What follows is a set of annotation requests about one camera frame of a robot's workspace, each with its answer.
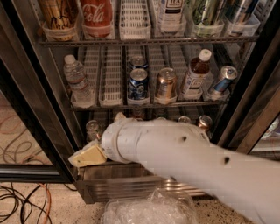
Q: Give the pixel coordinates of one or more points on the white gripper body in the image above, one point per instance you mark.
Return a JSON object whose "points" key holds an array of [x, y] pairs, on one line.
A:
{"points": [[109, 142]]}

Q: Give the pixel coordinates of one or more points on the yellow LaCroix can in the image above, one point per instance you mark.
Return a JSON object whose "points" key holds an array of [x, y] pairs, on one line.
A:
{"points": [[59, 14]]}

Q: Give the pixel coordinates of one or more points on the blue soda can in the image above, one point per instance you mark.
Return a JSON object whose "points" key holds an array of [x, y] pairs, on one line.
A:
{"points": [[138, 84], [138, 62]]}

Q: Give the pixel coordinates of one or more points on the slim blue silver can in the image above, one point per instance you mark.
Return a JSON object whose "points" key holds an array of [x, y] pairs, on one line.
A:
{"points": [[226, 76]]}

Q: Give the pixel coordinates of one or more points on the white empty top tray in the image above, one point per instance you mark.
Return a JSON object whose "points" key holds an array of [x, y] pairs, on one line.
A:
{"points": [[135, 20]]}

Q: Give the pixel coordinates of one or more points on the silver can bottom shelf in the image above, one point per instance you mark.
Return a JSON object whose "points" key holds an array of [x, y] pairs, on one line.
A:
{"points": [[93, 131]]}

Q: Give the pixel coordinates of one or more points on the red Coca-Cola can top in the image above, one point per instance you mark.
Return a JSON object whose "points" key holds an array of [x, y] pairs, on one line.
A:
{"points": [[98, 16]]}

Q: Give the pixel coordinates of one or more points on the brown tea bottle white cap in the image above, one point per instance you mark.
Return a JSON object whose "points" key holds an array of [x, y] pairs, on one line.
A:
{"points": [[198, 70]]}

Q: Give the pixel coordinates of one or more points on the dark can top shelf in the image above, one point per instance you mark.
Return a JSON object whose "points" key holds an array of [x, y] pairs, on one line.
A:
{"points": [[237, 15]]}

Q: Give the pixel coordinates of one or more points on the blue soda can front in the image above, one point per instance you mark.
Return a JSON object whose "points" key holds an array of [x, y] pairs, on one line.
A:
{"points": [[138, 84]]}

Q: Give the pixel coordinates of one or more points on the white empty shelf tray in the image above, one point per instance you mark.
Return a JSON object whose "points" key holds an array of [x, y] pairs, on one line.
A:
{"points": [[111, 81]]}

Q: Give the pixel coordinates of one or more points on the white labelled bottle top shelf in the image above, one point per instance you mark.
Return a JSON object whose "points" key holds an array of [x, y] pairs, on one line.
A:
{"points": [[170, 15]]}

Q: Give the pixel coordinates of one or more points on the copper coloured can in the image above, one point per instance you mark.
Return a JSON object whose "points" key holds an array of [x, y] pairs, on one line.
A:
{"points": [[166, 83]]}

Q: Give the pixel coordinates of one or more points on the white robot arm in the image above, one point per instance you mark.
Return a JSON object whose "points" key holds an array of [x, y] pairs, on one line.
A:
{"points": [[182, 151]]}

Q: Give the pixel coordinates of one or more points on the clear plastic water bottle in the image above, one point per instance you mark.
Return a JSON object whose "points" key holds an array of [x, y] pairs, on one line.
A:
{"points": [[77, 79]]}

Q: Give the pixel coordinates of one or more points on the copper can bottom shelf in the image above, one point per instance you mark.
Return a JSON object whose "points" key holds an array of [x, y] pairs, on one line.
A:
{"points": [[205, 122]]}

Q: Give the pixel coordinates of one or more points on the stainless steel fridge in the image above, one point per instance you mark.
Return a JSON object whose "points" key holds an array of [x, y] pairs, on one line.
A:
{"points": [[33, 83]]}

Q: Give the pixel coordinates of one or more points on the glass fridge door left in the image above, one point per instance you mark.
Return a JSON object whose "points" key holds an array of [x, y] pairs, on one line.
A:
{"points": [[32, 149]]}

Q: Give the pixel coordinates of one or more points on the blue can bottom shelf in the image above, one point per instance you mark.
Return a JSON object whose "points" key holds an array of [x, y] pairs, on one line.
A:
{"points": [[184, 119]]}

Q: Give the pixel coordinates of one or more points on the blue soda can rear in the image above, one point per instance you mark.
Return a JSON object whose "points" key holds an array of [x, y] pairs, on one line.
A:
{"points": [[138, 62]]}

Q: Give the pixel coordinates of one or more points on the green can top shelf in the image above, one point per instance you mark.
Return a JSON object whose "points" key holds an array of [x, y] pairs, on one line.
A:
{"points": [[206, 17]]}

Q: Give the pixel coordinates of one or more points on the crumpled clear plastic bag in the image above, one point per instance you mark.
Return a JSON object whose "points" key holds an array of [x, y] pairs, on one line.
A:
{"points": [[159, 207]]}

